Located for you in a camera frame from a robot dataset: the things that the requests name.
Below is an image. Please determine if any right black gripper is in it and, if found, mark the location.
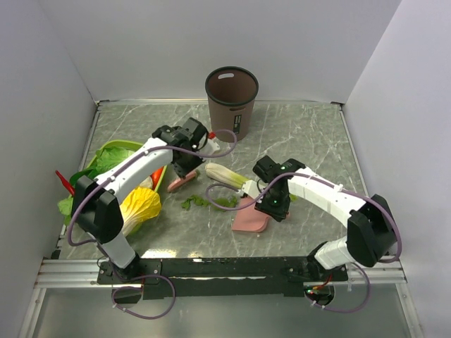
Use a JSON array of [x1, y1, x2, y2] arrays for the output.
[[254, 187, 290, 223]]

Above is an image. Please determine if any pink dustpan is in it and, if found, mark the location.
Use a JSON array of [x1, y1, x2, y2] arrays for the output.
[[232, 204, 273, 233]]

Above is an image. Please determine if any pink hand brush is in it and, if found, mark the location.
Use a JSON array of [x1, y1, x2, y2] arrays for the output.
[[166, 170, 198, 193]]

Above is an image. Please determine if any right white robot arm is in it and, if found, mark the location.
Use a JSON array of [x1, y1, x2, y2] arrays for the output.
[[242, 156, 400, 281]]

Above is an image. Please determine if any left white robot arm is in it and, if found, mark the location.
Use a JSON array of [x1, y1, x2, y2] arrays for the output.
[[70, 118, 219, 283]]

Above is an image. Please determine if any celery stalk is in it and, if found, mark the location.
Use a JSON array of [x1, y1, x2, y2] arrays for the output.
[[205, 163, 249, 210]]

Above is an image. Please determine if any long green paper scrap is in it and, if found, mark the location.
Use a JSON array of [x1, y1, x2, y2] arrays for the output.
[[180, 194, 238, 212]]

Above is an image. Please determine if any orange carrot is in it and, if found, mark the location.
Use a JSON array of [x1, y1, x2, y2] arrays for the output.
[[151, 167, 164, 182]]

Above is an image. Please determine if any brown trash bin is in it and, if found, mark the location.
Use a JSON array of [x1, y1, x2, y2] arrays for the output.
[[205, 66, 259, 143]]

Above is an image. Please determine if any white green bok choy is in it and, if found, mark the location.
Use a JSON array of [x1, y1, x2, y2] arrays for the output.
[[139, 176, 153, 189]]

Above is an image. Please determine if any yellow napa cabbage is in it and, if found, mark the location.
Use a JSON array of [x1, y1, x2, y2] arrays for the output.
[[120, 187, 161, 236]]

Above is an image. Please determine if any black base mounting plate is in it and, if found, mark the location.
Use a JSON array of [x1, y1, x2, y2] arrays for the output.
[[97, 256, 348, 300]]

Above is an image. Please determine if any green leafy lettuce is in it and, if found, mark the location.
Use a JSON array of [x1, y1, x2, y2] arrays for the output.
[[57, 146, 134, 226]]

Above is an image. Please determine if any green vegetable basket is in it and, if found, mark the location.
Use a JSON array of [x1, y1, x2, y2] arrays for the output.
[[58, 140, 166, 236]]

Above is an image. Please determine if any red chili pepper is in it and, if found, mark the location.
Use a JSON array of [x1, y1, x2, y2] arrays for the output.
[[55, 170, 75, 196]]

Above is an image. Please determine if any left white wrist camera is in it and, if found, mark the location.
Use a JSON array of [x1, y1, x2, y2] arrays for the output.
[[202, 139, 221, 155]]

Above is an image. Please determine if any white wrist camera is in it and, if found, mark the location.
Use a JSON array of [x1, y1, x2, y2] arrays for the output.
[[239, 180, 264, 201], [202, 139, 221, 155]]

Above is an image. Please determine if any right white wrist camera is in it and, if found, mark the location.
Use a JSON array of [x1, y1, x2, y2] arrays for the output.
[[239, 180, 264, 201]]

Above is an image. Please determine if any aluminium frame rail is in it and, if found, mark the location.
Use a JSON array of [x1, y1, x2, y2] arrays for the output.
[[34, 259, 407, 289]]

